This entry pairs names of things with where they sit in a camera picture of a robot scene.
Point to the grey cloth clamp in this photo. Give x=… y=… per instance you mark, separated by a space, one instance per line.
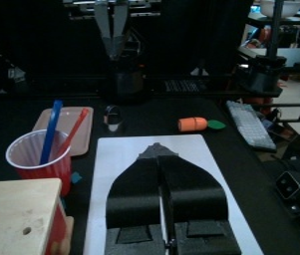
x=17 y=73

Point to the blue tape piece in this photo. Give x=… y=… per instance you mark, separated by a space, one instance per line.
x=76 y=177

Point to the wooden box with slot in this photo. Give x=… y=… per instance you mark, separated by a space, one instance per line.
x=20 y=215

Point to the grey computer keyboard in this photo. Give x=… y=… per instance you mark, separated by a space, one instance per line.
x=252 y=127

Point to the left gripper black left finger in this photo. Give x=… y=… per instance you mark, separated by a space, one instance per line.
x=135 y=192

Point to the red plastic cup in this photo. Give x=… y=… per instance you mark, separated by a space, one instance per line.
x=46 y=176

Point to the pink plastic tray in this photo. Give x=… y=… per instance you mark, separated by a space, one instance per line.
x=81 y=132

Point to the red plastic utensil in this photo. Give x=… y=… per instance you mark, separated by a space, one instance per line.
x=75 y=131

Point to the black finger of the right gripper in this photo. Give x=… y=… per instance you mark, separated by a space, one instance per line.
x=119 y=118
x=109 y=118

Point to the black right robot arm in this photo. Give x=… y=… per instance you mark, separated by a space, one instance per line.
x=104 y=20

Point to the black frame post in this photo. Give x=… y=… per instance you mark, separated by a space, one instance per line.
x=267 y=74

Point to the white desk top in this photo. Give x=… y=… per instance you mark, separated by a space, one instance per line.
x=290 y=54

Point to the black metal rack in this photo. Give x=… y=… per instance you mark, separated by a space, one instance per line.
x=299 y=105

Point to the orange toy carrot green top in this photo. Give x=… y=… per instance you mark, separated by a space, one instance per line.
x=192 y=124

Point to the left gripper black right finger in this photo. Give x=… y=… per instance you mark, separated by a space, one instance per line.
x=192 y=196

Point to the blue plastic utensil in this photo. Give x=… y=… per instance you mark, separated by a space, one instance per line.
x=53 y=129

